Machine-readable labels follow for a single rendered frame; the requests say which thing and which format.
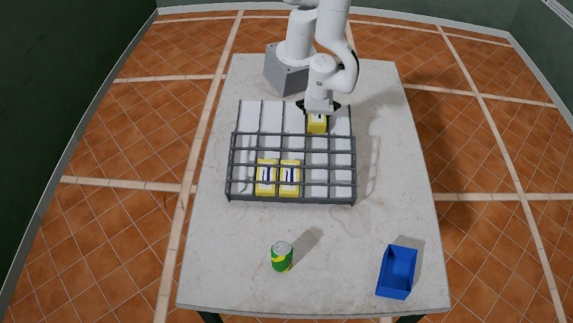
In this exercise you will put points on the yellow butter carton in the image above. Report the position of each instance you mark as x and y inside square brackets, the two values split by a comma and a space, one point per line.
[266, 174]
[289, 175]
[317, 123]

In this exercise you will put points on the green and yellow drink can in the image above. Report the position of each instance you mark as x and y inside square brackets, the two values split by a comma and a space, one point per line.
[281, 256]

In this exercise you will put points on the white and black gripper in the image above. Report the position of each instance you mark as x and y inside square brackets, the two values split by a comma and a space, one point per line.
[301, 104]

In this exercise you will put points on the grey metal grid rack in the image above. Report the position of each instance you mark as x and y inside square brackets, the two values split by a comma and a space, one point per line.
[312, 159]

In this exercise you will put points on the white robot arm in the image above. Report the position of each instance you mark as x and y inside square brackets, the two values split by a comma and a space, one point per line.
[327, 20]

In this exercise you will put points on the blue open box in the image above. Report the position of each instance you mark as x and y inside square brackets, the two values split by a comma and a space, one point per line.
[396, 279]

